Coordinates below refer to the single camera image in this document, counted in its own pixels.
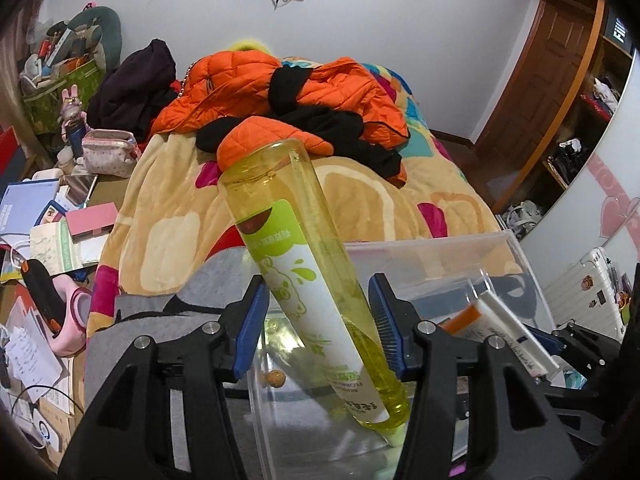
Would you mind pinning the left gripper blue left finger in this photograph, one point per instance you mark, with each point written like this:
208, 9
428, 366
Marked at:
251, 317

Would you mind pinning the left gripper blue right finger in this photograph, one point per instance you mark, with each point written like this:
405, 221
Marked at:
387, 313

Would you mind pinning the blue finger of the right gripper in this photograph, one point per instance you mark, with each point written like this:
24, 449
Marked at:
551, 343

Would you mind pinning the orange sunscreen tube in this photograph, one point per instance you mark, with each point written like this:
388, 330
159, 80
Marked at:
489, 316

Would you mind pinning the yellow-green spray bottle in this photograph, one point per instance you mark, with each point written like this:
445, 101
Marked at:
278, 207

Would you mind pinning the clear plastic storage box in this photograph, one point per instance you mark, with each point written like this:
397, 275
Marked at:
303, 429

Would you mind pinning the grey black patterned blanket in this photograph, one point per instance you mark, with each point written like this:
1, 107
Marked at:
154, 384

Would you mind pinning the white suitcase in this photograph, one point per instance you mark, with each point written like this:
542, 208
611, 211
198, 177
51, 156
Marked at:
585, 294

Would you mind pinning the colourful yellow fleece blanket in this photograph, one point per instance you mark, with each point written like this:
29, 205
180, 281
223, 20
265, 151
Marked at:
173, 217

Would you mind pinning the pink box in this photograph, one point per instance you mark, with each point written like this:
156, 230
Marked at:
93, 220

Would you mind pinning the black garment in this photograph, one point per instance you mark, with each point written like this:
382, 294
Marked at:
323, 130

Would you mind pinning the pink floral pouch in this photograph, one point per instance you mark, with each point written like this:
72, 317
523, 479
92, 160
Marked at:
110, 152

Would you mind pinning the orange down jacket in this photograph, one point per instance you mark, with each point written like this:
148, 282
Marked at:
238, 101

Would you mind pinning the dark purple garment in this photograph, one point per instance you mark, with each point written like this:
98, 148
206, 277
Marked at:
132, 95

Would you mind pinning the blue notebook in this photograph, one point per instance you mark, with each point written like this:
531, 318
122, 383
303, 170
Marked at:
23, 202

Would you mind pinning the pink rabbit figure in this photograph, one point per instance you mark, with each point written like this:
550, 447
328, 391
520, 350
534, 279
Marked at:
74, 125

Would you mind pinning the wooden door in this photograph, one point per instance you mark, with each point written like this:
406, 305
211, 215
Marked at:
538, 95

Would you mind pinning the red box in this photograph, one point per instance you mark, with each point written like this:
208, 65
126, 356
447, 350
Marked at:
9, 146

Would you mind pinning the green storage bag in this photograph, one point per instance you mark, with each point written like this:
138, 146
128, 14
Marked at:
43, 107

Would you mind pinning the grey-green neck pillow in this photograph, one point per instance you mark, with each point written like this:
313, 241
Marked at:
100, 26

